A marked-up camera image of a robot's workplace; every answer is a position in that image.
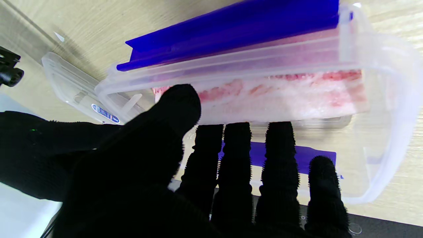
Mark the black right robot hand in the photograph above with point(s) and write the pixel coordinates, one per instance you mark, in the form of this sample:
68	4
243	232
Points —
33	148

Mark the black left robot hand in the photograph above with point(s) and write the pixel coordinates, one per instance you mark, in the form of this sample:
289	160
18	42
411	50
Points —
148	172

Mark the clear lid with blue label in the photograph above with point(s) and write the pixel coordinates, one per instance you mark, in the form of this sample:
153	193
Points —
76	92

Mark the raw bacon slice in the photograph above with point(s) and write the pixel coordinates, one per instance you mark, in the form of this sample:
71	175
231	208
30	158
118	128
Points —
281	96

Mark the clear container with blue clips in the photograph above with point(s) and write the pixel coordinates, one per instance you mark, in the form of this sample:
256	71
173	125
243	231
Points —
231	29

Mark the small white paper scrap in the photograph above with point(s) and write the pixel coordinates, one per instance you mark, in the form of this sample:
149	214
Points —
59	36

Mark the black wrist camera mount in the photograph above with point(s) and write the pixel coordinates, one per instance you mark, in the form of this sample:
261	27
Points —
10	71

